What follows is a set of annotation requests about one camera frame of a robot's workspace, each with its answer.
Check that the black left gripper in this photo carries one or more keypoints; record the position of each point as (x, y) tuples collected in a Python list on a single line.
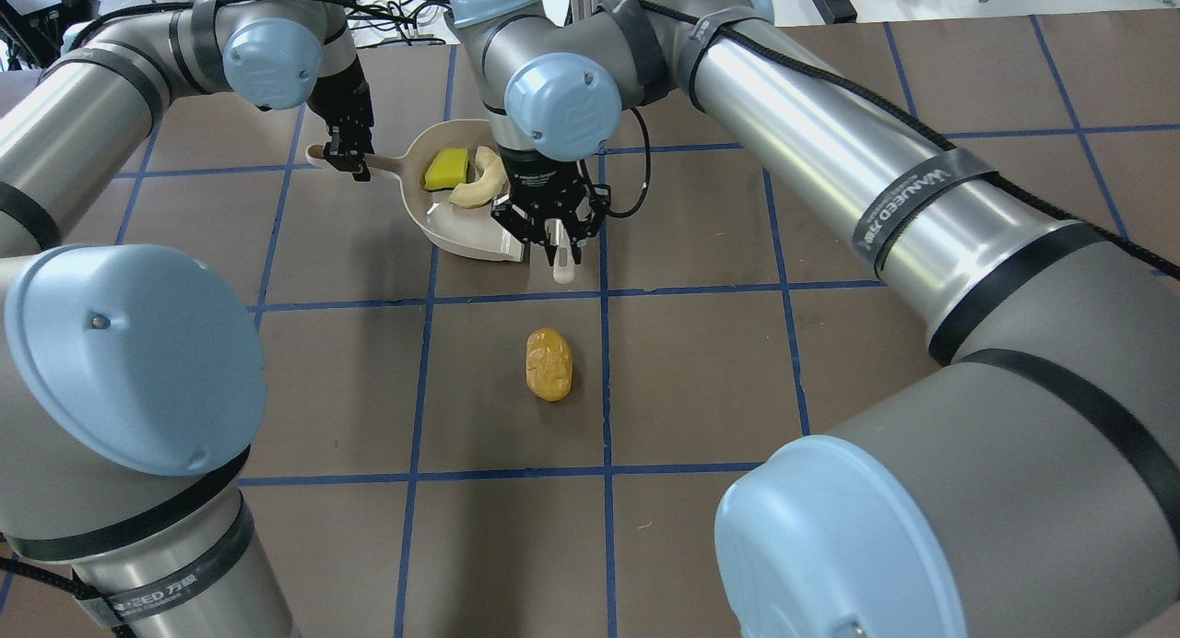
[(343, 97)]

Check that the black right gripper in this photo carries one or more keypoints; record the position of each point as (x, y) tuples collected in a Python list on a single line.
[(546, 189)]

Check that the beige hand brush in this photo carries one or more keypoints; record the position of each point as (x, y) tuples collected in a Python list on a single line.
[(563, 264)]

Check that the cream bread crust piece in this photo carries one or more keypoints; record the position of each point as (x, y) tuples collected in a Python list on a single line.
[(490, 184)]

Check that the beige plastic dustpan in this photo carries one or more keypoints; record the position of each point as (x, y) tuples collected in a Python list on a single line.
[(467, 232)]

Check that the yellow sponge piece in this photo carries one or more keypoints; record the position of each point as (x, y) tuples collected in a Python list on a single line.
[(448, 169)]

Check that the orange-yellow potato-like lump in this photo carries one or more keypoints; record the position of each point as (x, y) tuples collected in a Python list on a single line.
[(548, 365)]

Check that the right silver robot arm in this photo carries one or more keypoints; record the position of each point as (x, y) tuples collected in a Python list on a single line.
[(596, 428)]

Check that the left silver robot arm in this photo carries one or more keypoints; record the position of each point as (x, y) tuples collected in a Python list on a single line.
[(133, 374)]

